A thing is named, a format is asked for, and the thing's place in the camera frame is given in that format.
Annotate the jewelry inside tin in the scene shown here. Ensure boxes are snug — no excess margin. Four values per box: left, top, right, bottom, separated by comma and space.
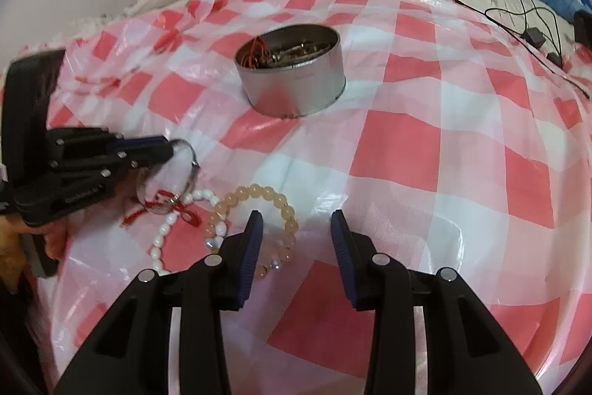
237, 36, 333, 69

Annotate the left hand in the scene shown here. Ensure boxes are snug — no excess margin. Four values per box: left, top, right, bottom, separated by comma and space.
0, 214, 68, 294

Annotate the round silver tin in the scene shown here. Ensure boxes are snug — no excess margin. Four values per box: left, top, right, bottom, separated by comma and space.
234, 24, 346, 118

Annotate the red white checkered plastic cloth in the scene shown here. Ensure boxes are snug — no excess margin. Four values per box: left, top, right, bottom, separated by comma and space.
50, 0, 591, 394

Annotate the black jacket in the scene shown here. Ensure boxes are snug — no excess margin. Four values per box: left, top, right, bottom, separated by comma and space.
574, 10, 592, 49

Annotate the white pearl bead bracelet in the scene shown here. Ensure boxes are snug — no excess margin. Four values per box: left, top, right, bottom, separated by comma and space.
148, 188, 229, 276

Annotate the peach bead bracelet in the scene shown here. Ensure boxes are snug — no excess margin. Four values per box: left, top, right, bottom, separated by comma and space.
202, 183, 298, 282

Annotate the black cable with adapter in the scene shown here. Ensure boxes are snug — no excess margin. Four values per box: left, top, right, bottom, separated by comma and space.
451, 0, 591, 100

